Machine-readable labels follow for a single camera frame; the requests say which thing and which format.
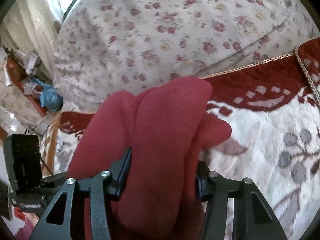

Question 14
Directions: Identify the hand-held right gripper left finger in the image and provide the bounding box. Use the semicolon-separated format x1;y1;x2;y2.
29;147;133;240

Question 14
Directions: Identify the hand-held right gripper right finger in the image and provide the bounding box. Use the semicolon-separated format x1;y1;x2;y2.
195;161;288;240

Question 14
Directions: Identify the dark red garment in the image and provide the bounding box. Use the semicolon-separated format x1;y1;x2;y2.
67;77;232;240

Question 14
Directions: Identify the blue plastic bag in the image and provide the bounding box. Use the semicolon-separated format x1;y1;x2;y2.
30;77;63;112

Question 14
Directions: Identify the pink cloth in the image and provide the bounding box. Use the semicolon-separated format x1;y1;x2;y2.
14;212;36;240

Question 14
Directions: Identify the red and white floral blanket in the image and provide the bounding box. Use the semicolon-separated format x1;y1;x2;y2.
40;36;320;240

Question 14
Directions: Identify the red wooden shelf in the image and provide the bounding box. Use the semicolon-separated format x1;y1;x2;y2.
6;55;56;117

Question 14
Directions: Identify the white curtain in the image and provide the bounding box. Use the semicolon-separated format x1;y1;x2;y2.
0;0;66;73

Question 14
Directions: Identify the floral print duvet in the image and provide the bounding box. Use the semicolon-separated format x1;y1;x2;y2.
52;0;320;105

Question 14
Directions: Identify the black cable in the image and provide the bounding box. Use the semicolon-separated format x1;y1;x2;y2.
40;154;54;175

